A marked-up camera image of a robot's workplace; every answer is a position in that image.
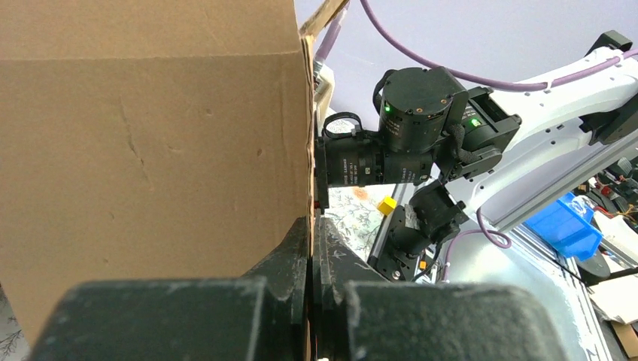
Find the floral patterned table mat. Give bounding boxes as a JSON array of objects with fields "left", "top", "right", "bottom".
[{"left": 1, "top": 185, "right": 394, "bottom": 360}]

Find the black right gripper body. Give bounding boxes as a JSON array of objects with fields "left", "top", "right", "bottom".
[{"left": 314, "top": 111, "right": 434, "bottom": 210}]

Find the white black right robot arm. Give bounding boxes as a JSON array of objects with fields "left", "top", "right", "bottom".
[{"left": 314, "top": 31, "right": 637, "bottom": 281}]

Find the cardboard box sheet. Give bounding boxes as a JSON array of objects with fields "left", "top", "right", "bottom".
[{"left": 1, "top": 1, "right": 342, "bottom": 344}]

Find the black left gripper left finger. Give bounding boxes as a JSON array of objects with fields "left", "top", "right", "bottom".
[{"left": 30, "top": 217, "right": 308, "bottom": 360}]

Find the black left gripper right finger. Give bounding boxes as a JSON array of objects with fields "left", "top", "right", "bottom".
[{"left": 311, "top": 217, "right": 568, "bottom": 360}]

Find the blue plastic bin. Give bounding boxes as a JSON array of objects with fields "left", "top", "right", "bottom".
[{"left": 524, "top": 193, "right": 603, "bottom": 261}]

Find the small yellow block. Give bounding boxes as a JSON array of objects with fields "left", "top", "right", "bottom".
[{"left": 377, "top": 196, "right": 397, "bottom": 216}]

